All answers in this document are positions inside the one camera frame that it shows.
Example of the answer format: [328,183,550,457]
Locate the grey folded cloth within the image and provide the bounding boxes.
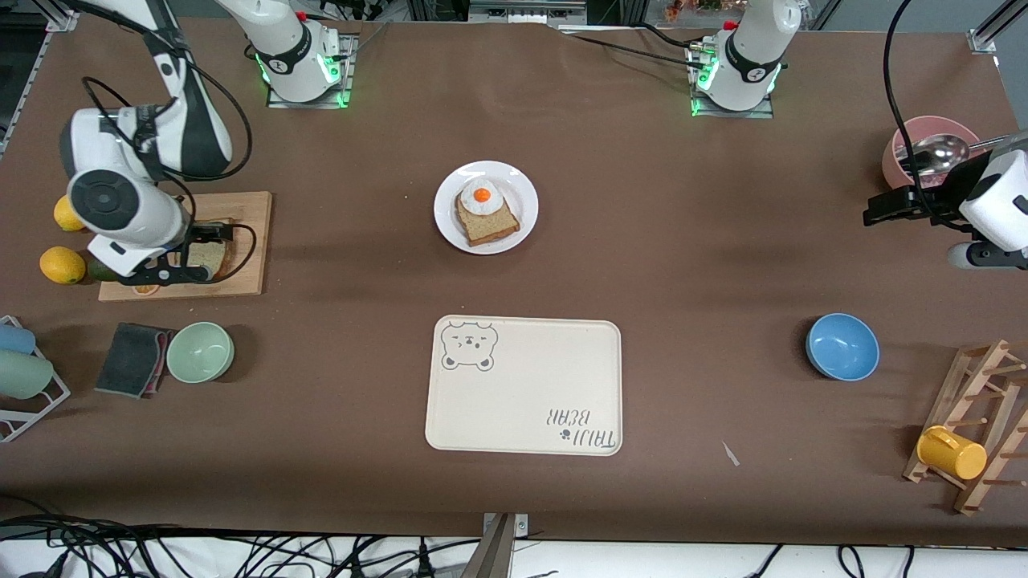
[95,322,176,400]

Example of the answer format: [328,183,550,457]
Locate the orange artificial flowers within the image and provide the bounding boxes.
[663,0,724,21]

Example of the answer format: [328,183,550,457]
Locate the fried egg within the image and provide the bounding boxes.
[459,177,504,217]

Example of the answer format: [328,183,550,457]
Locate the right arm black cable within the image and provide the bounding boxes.
[80,56,258,283]

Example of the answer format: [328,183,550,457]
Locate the cream bear print tray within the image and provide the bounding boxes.
[424,315,624,457]

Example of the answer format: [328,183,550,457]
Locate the wooden cutting board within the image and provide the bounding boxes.
[98,191,273,303]

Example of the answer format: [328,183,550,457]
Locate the white wire rack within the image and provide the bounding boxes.
[0,315,71,443]

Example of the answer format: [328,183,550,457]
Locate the plain bread slice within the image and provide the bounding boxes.
[183,218,237,280]

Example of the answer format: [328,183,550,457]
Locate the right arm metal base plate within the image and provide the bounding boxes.
[267,32,357,109]

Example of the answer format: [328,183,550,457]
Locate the pink bowl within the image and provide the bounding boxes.
[882,116,985,192]

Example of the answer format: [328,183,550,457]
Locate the yellow mug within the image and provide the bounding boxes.
[917,425,988,481]

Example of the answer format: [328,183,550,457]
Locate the metal spoon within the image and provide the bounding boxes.
[895,133,1010,177]

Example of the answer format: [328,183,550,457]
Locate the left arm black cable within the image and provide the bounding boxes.
[883,0,945,219]

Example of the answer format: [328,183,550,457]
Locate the white round plate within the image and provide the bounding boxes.
[434,161,539,255]

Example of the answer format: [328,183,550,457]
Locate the wooden cup rack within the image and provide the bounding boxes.
[903,339,1028,516]

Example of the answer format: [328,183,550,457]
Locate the black table cable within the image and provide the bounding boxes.
[634,22,708,51]
[562,31,708,69]

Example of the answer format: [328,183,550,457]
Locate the black cable tangle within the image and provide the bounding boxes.
[0,514,483,578]

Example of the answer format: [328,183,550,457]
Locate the yellow lemon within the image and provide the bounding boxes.
[53,195,86,233]
[39,246,87,286]

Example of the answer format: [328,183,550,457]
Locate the blue bowl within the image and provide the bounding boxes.
[806,313,880,381]

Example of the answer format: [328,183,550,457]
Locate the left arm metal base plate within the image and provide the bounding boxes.
[688,44,775,120]

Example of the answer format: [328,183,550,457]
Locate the pale green cup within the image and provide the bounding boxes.
[0,350,55,400]

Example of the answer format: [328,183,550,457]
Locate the metal background frame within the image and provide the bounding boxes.
[406,0,635,29]

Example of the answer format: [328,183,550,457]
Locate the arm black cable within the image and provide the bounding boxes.
[80,56,258,283]
[883,0,945,219]

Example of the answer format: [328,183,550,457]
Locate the metal table edge bracket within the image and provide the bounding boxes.
[482,513,529,578]

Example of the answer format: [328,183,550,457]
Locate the pale green bowl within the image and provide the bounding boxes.
[165,322,235,384]

